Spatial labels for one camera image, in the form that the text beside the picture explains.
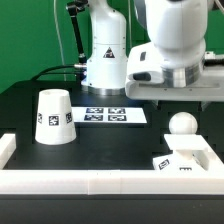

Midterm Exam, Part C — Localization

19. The white marker sheet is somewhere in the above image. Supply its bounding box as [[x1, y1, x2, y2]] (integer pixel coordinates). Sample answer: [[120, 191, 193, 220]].
[[72, 107, 147, 124]]

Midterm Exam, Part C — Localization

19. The white U-shaped fence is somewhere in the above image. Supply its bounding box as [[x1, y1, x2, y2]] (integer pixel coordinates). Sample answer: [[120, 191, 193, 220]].
[[0, 134, 224, 195]]

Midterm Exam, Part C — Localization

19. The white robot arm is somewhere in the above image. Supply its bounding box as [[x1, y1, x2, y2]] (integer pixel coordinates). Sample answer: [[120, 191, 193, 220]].
[[81, 0, 224, 101]]

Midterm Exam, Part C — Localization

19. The white lamp bulb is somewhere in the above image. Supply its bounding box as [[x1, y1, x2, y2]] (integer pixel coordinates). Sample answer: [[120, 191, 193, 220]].
[[169, 112, 198, 134]]

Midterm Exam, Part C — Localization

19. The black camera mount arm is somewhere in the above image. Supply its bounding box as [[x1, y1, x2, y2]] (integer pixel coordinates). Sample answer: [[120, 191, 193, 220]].
[[66, 0, 88, 63]]

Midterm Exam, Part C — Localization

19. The white conical lamp shade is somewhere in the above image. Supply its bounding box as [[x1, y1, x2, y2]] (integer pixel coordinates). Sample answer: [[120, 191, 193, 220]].
[[35, 89, 76, 145]]

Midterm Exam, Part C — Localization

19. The white lamp base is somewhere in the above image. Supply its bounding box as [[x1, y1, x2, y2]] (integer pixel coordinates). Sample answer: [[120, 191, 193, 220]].
[[152, 133, 211, 172]]

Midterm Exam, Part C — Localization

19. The white thin cable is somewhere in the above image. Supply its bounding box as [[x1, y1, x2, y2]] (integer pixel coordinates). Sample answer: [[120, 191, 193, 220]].
[[53, 0, 68, 82]]

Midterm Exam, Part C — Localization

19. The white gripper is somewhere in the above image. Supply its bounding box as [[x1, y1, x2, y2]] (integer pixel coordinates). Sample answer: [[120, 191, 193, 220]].
[[125, 43, 224, 102]]

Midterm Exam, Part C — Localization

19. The black cable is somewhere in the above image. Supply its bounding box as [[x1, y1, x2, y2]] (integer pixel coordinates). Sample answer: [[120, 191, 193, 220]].
[[30, 63, 88, 82]]

